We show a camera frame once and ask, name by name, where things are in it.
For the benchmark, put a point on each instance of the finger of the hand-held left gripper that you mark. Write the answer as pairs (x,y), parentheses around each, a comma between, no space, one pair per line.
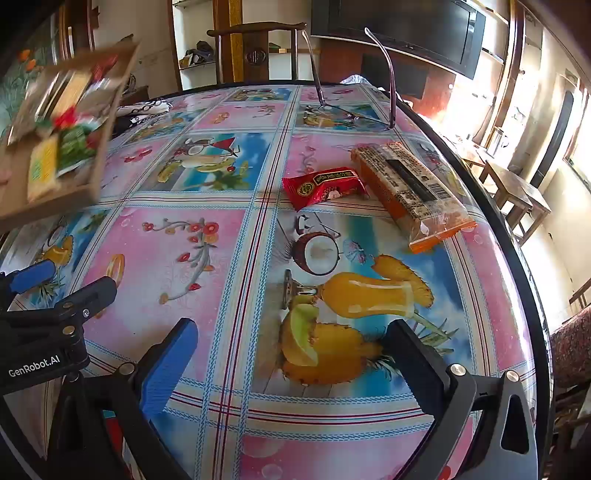
(87,295)
(32,275)

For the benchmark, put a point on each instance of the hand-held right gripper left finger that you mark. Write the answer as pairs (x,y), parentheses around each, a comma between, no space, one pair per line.
(166,371)

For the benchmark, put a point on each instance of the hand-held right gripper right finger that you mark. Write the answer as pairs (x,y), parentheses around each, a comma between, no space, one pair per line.
(415,364)

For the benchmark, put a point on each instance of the brown cardboard box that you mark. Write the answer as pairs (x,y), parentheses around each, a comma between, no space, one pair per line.
(46,211)

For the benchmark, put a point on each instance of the yellow clear snack packet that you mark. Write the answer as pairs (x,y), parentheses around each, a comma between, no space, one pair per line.
(42,167)

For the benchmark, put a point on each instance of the small green snack packet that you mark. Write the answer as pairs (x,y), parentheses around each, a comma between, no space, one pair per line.
(76,144)

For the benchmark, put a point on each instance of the orange edged cracker packet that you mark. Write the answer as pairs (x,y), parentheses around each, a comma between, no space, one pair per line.
(406,194)

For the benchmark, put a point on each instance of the clear yellow wafer packet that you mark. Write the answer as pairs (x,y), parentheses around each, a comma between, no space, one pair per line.
(60,99)

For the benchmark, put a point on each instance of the floral cushion chair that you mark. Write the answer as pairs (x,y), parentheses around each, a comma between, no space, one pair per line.
(572,346)

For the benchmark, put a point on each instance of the small wooden stool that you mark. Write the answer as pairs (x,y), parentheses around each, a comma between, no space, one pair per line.
(581,295)

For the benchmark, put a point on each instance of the black white orange scarf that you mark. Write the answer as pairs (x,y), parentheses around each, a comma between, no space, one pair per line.
(147,108)

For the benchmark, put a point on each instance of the red cartoon print snack packet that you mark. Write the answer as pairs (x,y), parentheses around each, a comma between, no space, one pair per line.
(323,185)

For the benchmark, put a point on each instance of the low wooden table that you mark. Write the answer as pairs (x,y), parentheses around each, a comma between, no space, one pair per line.
(471,152)

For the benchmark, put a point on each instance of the dark crumpled shelf object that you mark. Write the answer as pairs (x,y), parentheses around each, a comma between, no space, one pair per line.
(196,55)

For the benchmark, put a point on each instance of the bright window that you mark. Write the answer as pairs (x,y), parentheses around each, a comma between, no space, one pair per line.
(582,152)

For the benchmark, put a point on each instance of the black stove pipe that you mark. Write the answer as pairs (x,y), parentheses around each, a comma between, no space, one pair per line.
(556,134)

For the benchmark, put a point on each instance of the black panel under television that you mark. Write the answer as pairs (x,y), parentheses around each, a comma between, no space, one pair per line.
(401,76)

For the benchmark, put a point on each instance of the white corner shelf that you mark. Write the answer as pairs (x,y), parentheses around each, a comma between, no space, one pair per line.
(198,27)

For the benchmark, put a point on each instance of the white plastic bag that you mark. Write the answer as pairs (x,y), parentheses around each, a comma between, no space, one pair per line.
(358,79)

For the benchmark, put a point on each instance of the dark wooden chair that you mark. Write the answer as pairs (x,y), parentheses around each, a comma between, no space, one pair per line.
(256,56)

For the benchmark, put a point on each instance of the black flat screen television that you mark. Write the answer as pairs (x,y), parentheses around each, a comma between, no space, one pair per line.
(406,27)

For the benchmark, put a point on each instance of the floral wall mural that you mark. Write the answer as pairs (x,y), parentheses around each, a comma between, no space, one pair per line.
(18,87)

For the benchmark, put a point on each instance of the purple frame eyeglasses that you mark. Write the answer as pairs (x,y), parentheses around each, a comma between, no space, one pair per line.
(391,101)

